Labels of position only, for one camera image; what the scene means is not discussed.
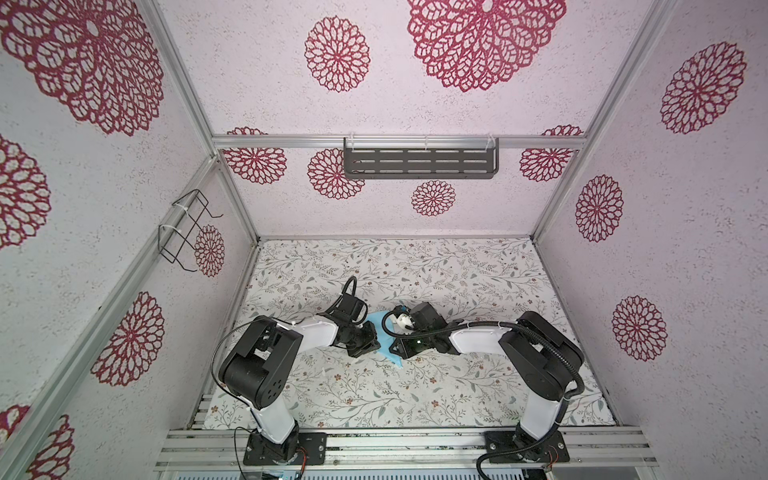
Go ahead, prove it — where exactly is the light blue square paper sheet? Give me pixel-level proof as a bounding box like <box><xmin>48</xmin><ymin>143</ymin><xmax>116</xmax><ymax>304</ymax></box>
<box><xmin>366</xmin><ymin>311</ymin><xmax>403</xmax><ymax>369</ymax></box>

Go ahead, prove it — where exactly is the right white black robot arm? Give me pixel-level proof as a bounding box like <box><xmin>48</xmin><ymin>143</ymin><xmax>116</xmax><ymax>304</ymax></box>
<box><xmin>381</xmin><ymin>307</ymin><xmax>585</xmax><ymax>443</ymax></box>

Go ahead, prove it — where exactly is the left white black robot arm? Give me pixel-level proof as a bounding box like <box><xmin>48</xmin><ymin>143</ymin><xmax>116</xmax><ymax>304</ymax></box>
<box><xmin>212</xmin><ymin>315</ymin><xmax>380</xmax><ymax>446</ymax></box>

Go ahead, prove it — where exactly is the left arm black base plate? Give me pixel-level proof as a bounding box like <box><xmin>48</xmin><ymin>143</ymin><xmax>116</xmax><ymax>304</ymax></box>
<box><xmin>242</xmin><ymin>432</ymin><xmax>328</xmax><ymax>466</ymax></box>

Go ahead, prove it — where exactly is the aluminium front rail frame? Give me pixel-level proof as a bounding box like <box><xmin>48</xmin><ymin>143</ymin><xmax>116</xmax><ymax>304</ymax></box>
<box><xmin>153</xmin><ymin>426</ymin><xmax>658</xmax><ymax>473</ymax></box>

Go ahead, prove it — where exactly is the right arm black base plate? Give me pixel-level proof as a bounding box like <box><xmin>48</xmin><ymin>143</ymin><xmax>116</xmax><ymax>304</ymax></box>
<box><xmin>484</xmin><ymin>429</ymin><xmax>570</xmax><ymax>464</ymax></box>

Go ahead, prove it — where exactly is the dark grey slotted wall shelf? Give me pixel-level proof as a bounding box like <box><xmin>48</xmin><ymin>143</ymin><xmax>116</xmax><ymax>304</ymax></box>
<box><xmin>342</xmin><ymin>139</ymin><xmax>499</xmax><ymax>180</ymax></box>

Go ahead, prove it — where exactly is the black wire wall rack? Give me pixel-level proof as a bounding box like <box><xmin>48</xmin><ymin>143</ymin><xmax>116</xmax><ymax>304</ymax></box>
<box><xmin>156</xmin><ymin>189</ymin><xmax>224</xmax><ymax>274</ymax></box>

